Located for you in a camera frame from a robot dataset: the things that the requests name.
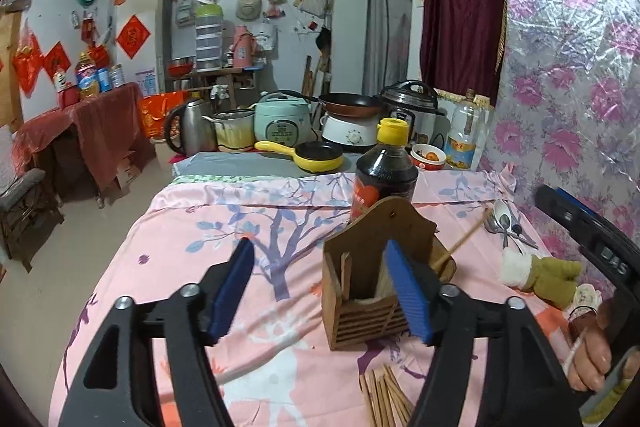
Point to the beige hanging organizer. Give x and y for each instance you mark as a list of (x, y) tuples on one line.
[(249, 4)]

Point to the red basin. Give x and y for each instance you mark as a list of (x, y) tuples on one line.
[(181, 67)]

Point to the red mug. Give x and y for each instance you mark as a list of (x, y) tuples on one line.
[(70, 97)]

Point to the cushioned wooden chair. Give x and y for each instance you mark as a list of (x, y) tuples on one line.
[(25, 207)]

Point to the red diamond paper decoration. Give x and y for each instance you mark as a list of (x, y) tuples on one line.
[(132, 37)]

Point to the person's right hand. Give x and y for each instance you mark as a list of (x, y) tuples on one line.
[(592, 357)]

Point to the cardboard box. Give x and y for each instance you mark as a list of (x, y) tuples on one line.
[(125, 172)]

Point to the metal spoon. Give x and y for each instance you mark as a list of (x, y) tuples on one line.
[(492, 224), (517, 229)]

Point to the silver black pressure cooker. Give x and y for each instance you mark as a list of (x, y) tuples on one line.
[(415, 107)]

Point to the pink deer print bedsheet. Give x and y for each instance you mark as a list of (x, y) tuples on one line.
[(280, 357)]

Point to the pink thermos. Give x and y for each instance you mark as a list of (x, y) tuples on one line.
[(244, 49)]

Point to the dark soy sauce bottle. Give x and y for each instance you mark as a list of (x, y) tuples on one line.
[(382, 177)]

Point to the grey cloth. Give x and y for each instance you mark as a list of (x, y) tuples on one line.
[(250, 164)]

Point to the clear plastic bottle yellow label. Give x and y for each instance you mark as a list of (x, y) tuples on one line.
[(460, 147)]

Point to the small brown bag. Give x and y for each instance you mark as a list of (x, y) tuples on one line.
[(582, 317)]

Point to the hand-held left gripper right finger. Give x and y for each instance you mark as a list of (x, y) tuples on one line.
[(407, 292)]

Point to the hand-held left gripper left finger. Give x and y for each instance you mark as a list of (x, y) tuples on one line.
[(232, 287)]

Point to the brown frying pan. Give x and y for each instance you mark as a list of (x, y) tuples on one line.
[(350, 104)]

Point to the mint green rice cooker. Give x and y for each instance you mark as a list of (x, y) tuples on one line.
[(280, 119)]

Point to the olive and white plush cloth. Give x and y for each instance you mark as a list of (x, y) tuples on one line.
[(550, 279)]

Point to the steel electric kettle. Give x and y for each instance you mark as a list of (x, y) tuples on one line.
[(192, 127)]

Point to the small yellow frying pan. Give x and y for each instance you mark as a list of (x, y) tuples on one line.
[(320, 157)]

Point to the red and white bowl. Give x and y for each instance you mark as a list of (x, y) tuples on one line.
[(427, 162)]

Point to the cream cooking pot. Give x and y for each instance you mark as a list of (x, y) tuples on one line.
[(232, 132)]

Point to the orange gift box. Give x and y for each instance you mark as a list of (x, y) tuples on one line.
[(155, 114)]

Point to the blue can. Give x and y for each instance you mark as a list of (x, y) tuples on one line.
[(104, 81)]

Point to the floral foil wall sheet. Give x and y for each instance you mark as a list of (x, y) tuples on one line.
[(560, 57)]

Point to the cooking oil bottle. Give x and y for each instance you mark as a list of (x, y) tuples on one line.
[(87, 77)]

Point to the stacked container green lid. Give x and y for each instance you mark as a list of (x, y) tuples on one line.
[(207, 42)]

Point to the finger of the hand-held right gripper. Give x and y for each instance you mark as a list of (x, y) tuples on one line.
[(555, 202)]

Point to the silver can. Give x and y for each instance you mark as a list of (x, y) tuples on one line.
[(117, 77)]

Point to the wooden spoon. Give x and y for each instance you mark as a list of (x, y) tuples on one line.
[(465, 239)]

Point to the white refrigerator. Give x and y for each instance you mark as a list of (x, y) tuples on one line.
[(150, 2)]

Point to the wooden side table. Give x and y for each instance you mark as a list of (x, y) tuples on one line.
[(220, 73)]

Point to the grey sheer curtain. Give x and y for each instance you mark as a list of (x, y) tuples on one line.
[(385, 7)]

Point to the white ceramic spoon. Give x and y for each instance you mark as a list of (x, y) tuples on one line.
[(501, 212)]

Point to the thin white stick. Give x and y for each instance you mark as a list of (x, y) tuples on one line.
[(575, 352)]

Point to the white electric cooker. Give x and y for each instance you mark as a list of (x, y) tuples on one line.
[(350, 129)]

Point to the wooden utensil holder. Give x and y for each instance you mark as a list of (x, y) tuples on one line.
[(360, 322)]

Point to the pile of wooden chopsticks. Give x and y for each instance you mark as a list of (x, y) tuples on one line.
[(385, 397)]

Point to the red cloth covered table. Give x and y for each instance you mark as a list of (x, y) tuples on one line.
[(100, 122)]

